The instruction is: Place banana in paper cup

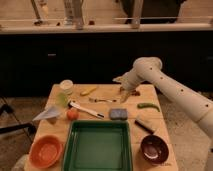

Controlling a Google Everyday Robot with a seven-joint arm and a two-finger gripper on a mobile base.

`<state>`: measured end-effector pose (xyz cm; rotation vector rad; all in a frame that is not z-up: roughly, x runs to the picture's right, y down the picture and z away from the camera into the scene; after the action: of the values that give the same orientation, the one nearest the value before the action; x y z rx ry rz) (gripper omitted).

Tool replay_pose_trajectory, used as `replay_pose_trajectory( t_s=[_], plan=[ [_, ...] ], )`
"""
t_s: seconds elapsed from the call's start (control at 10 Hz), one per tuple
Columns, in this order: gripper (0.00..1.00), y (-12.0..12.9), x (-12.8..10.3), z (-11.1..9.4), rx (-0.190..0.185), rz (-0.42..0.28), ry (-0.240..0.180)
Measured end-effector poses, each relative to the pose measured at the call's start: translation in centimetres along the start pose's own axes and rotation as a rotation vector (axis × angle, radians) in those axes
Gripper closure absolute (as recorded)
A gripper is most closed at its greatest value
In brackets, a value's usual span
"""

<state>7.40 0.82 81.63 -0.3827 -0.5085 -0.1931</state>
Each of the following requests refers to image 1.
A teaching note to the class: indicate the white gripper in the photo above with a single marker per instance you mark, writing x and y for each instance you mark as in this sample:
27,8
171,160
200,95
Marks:
127,83

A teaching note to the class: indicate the yellow banana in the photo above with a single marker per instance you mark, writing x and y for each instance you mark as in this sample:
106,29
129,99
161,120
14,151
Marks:
88,91

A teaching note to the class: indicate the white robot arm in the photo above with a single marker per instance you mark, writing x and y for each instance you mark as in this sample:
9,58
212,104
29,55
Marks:
196,106

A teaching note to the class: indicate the white paper cup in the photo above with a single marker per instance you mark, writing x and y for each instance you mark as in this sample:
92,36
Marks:
66,86

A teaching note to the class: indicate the green plastic cup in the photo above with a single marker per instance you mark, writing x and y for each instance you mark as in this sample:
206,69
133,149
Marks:
61,100

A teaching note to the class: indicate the blue grey sponge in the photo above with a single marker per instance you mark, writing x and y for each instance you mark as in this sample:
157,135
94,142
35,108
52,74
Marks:
118,114

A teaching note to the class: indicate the red tomato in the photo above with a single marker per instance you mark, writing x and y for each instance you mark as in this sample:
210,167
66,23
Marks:
72,114

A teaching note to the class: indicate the green rectangular tray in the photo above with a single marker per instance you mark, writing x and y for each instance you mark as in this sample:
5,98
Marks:
98,146

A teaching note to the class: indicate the dark brown bowl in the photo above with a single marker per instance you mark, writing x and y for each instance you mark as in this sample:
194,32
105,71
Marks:
154,149

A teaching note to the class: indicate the white paper plane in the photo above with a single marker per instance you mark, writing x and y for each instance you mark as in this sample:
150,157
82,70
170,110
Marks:
48,113

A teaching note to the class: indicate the orange bowl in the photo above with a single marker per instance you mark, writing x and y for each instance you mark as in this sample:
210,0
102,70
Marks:
45,151

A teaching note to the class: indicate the black chair leg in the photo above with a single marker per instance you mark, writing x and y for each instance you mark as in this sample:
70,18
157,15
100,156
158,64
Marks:
30,127

